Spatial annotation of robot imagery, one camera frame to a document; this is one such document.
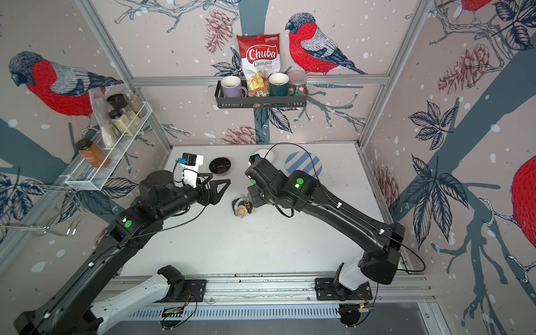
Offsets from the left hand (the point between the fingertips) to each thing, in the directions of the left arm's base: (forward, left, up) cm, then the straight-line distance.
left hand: (224, 174), depth 63 cm
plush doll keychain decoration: (+2, -2, -27) cm, 27 cm away
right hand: (-1, -9, -7) cm, 12 cm away
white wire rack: (+5, +48, -5) cm, 48 cm away
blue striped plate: (+36, -30, -36) cm, 59 cm away
